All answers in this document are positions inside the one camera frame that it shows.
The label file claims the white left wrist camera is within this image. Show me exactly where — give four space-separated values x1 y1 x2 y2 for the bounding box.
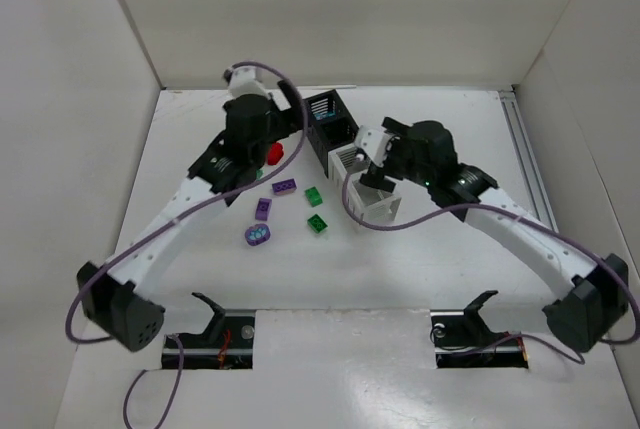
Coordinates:
223 66 269 99

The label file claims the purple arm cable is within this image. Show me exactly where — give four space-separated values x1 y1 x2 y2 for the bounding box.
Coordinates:
342 153 640 365
65 62 309 429

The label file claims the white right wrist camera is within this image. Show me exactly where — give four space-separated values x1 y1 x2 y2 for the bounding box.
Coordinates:
354 126 393 167

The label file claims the purple 2x4 lego brick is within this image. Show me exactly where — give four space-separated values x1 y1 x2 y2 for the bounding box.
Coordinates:
272 178 297 196

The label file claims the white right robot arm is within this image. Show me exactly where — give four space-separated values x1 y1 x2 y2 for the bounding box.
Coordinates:
355 118 639 353

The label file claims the aluminium rail right side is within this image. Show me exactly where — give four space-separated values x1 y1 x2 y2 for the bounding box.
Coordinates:
498 90 558 230

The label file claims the green 2x2 lego brick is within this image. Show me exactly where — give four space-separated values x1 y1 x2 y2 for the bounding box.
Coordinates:
305 186 323 207

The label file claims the red round lego piece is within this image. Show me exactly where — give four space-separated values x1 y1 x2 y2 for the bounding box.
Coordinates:
266 142 284 166

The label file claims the white slotted container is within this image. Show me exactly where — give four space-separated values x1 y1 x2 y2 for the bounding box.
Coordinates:
327 144 401 225

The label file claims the purple curved lego brick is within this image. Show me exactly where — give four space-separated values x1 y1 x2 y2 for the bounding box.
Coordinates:
255 198 272 222

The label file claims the black slotted container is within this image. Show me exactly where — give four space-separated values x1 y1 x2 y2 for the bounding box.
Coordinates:
305 90 359 177

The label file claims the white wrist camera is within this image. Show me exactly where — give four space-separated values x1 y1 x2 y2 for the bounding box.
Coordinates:
223 66 269 99
354 126 393 167

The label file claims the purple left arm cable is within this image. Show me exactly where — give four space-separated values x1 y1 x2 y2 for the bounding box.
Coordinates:
65 62 309 429

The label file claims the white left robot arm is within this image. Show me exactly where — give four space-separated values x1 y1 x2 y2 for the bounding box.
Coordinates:
72 94 309 353

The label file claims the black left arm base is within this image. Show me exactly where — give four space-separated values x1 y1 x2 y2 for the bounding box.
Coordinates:
161 292 256 370

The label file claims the purple flower lego brick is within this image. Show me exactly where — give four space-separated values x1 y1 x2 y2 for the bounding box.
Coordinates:
244 223 271 247

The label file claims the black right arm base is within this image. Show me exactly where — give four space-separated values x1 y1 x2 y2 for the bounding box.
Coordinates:
429 290 529 369

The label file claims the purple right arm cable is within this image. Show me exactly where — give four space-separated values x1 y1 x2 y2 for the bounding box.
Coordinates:
342 153 640 365

